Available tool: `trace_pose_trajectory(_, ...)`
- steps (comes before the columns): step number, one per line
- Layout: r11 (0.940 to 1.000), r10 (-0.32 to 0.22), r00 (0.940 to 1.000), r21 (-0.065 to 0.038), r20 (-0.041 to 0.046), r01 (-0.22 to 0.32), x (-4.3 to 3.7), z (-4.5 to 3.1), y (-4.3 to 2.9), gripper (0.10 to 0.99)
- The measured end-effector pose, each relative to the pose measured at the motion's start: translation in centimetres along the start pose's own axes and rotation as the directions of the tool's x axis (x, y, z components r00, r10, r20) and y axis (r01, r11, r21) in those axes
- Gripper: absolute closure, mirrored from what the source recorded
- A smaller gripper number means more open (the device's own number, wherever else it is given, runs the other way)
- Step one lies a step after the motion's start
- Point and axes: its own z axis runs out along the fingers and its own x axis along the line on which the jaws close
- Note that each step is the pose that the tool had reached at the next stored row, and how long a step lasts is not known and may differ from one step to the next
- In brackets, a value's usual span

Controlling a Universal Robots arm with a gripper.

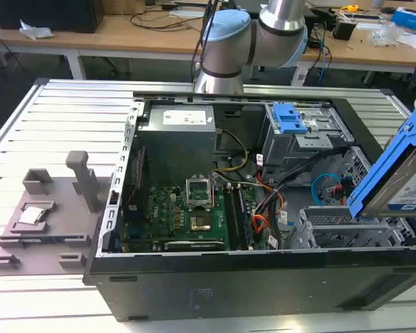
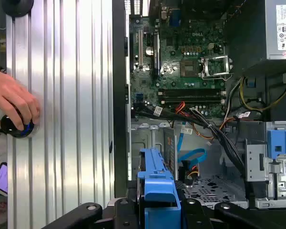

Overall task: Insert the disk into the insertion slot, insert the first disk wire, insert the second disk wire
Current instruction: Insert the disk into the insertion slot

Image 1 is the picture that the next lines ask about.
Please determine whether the blue disk wire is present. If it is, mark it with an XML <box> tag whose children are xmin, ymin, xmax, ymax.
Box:
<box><xmin>313</xmin><ymin>172</ymin><xmax>344</xmax><ymax>206</ymax></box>

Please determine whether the silver CPU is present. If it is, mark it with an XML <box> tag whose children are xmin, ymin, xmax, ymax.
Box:
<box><xmin>17</xmin><ymin>206</ymin><xmax>51</xmax><ymax>225</ymax></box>

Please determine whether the black PC case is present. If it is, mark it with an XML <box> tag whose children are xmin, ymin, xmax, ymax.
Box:
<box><xmin>82</xmin><ymin>90</ymin><xmax>416</xmax><ymax>323</ymax></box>

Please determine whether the blue plastic cage latch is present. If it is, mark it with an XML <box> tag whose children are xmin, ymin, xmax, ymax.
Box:
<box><xmin>272</xmin><ymin>103</ymin><xmax>309</xmax><ymax>135</ymax></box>

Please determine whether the silver disk bay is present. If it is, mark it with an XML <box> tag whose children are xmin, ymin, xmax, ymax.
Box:
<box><xmin>296</xmin><ymin>206</ymin><xmax>416</xmax><ymax>250</ymax></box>

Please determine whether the green motherboard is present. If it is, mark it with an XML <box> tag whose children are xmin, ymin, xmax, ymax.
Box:
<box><xmin>119</xmin><ymin>183</ymin><xmax>264</xmax><ymax>253</ymax></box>

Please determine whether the hard disk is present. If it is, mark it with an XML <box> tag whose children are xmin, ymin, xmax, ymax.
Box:
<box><xmin>346</xmin><ymin>92</ymin><xmax>416</xmax><ymax>221</ymax></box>

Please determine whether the RAM stick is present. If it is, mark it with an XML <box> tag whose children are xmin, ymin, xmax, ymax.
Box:
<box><xmin>236</xmin><ymin>185</ymin><xmax>254</xmax><ymax>250</ymax></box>

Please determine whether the orange power wire bundle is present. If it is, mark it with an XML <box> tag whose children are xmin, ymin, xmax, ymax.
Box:
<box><xmin>251</xmin><ymin>192</ymin><xmax>288</xmax><ymax>240</ymax></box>

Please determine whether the clear plastic bag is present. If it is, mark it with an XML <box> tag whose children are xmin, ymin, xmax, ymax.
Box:
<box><xmin>371</xmin><ymin>22</ymin><xmax>408</xmax><ymax>48</ymax></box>

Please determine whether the blue cardboard box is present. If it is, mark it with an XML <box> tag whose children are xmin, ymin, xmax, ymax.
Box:
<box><xmin>390</xmin><ymin>6</ymin><xmax>416</xmax><ymax>33</ymax></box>

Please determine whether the wooden desk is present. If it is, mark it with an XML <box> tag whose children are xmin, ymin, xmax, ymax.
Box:
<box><xmin>0</xmin><ymin>0</ymin><xmax>416</xmax><ymax>74</ymax></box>

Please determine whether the CPU socket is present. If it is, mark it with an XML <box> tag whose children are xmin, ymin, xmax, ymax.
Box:
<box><xmin>189</xmin><ymin>214</ymin><xmax>214</xmax><ymax>232</ymax></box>

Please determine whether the metal socket cover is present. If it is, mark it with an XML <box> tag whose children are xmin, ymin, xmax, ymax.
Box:
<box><xmin>186</xmin><ymin>176</ymin><xmax>214</xmax><ymax>212</ymax></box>

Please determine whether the yellow black power cable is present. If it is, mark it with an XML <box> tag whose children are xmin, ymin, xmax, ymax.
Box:
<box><xmin>213</xmin><ymin>129</ymin><xmax>250</xmax><ymax>173</ymax></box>

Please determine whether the red disk wire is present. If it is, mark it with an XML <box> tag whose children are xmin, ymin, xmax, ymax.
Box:
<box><xmin>332</xmin><ymin>176</ymin><xmax>351</xmax><ymax>202</ymax></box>

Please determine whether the black box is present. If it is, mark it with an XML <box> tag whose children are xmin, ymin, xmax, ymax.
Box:
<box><xmin>0</xmin><ymin>0</ymin><xmax>105</xmax><ymax>35</ymax></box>

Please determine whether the black graphics card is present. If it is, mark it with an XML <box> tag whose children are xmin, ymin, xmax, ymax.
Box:
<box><xmin>163</xmin><ymin>239</ymin><xmax>226</xmax><ymax>253</ymax></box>

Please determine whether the black sleeved cable bundle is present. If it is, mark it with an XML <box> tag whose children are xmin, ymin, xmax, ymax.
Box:
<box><xmin>263</xmin><ymin>145</ymin><xmax>351</xmax><ymax>250</ymax></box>

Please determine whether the grey parts rack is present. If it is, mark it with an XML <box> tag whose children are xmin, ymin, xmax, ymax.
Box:
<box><xmin>0</xmin><ymin>150</ymin><xmax>114</xmax><ymax>277</ymax></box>

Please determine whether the black cube motor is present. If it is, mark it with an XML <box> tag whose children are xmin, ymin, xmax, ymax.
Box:
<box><xmin>332</xmin><ymin>17</ymin><xmax>357</xmax><ymax>41</ymax></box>

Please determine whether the grey power supply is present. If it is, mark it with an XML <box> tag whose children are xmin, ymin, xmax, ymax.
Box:
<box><xmin>137</xmin><ymin>105</ymin><xmax>218</xmax><ymax>188</ymax></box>

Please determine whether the white crumpled paper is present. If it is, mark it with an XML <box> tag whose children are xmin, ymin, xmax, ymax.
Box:
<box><xmin>19</xmin><ymin>19</ymin><xmax>55</xmax><ymax>40</ymax></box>

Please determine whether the silver drive cage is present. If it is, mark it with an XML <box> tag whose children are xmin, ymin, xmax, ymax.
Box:
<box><xmin>258</xmin><ymin>102</ymin><xmax>355</xmax><ymax>178</ymax></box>

